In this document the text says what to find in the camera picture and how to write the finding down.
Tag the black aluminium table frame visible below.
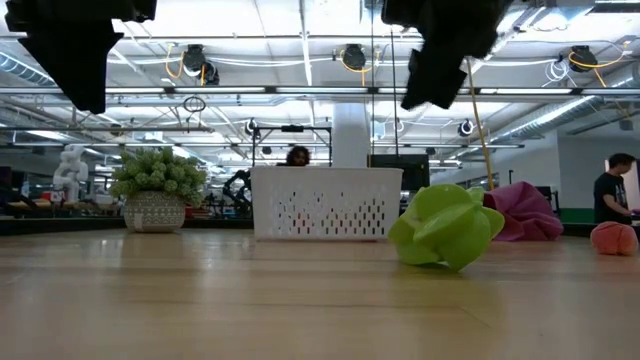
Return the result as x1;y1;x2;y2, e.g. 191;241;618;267
0;217;640;240

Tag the white robot figure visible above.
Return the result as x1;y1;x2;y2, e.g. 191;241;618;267
52;144;90;204

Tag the magenta cloth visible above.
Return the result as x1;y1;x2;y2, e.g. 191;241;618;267
482;180;565;243

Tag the light green toy lettuce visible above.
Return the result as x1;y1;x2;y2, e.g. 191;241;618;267
387;183;506;272

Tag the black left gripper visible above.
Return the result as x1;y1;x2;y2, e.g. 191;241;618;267
382;0;514;60

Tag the silver ventilation duct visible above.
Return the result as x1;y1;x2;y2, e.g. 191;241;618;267
492;94;640;144

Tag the black metal rig frame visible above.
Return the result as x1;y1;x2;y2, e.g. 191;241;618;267
251;124;333;169

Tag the white building column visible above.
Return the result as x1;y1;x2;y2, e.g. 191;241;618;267
332;102;371;169

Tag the potted green artificial plant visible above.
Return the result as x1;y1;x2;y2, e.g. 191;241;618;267
108;146;209;234

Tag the white perforated plastic basket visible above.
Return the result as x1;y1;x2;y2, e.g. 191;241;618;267
249;166;404;242

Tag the yellow cable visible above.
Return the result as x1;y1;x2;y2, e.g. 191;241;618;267
464;57;496;191

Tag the person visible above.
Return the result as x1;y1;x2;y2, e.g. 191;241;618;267
276;145;312;168
592;152;640;225

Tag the small pink ball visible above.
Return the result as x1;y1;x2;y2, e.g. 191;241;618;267
589;221;640;257

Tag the green panel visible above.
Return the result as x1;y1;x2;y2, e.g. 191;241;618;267
559;207;601;225

